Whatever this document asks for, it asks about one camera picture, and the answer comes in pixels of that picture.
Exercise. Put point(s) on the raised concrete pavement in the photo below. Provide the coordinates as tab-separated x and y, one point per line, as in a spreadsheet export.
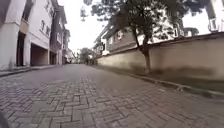
23	69

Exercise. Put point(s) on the brown and white building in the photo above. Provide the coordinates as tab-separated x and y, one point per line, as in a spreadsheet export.
36	20

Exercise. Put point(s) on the small distant tree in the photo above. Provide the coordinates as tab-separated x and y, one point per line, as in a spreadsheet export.
85	55

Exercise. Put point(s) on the dark brown building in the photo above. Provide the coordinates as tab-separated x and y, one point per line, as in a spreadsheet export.
60	36

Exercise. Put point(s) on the grass strip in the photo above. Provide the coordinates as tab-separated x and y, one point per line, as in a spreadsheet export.
200	83

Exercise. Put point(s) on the grey brick paver road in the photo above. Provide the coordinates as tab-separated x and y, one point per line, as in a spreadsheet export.
93	100

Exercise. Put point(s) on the large leafy tree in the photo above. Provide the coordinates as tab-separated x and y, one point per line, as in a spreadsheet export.
143	16

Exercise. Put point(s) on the grey brown house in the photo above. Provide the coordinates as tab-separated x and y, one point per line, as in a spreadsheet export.
121	40

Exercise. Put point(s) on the long beige boundary wall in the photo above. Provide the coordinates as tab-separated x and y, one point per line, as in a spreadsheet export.
186	56

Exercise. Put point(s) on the black and white kerb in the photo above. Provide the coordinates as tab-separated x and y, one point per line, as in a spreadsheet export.
173	86

